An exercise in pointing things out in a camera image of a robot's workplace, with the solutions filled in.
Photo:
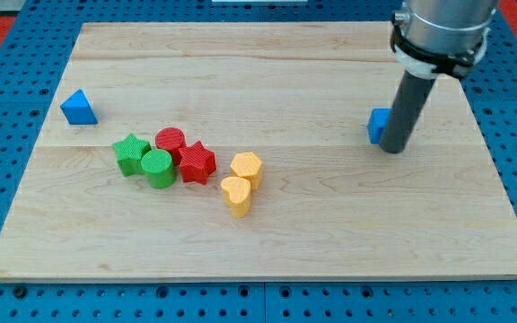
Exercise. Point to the red cylinder block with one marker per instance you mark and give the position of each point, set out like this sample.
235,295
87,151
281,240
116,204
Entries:
171,139

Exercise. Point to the red star block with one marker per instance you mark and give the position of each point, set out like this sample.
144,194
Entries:
197,163

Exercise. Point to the green star block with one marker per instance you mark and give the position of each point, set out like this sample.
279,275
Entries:
129,153

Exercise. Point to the yellow hexagon block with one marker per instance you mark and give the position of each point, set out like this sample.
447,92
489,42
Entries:
248,166

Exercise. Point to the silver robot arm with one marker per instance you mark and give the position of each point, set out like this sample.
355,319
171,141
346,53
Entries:
433,37

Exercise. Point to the green cylinder block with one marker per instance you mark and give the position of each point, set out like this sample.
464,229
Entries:
158,168

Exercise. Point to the blue triangle block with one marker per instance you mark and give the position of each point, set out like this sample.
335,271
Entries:
78,110

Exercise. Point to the yellow heart block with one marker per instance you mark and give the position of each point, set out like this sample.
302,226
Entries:
236,194

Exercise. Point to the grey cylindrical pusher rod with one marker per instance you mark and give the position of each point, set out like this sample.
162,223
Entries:
406,108

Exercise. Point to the blue cube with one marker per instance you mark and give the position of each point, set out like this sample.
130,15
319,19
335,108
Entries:
376,124

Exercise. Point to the wooden board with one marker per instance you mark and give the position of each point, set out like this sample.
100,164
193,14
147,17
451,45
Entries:
331,207

